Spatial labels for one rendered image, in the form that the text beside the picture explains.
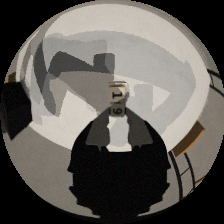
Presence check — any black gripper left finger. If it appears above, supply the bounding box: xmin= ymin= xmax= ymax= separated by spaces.
xmin=67 ymin=107 xmax=111 ymax=173

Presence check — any beige cube with digit 1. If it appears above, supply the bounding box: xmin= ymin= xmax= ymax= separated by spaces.
xmin=109 ymin=85 xmax=126 ymax=102

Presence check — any beige cube with number 6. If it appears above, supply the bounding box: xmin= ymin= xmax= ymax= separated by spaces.
xmin=110 ymin=102 xmax=125 ymax=117

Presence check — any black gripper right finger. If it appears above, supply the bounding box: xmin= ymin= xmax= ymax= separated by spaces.
xmin=125 ymin=107 xmax=171 ymax=170

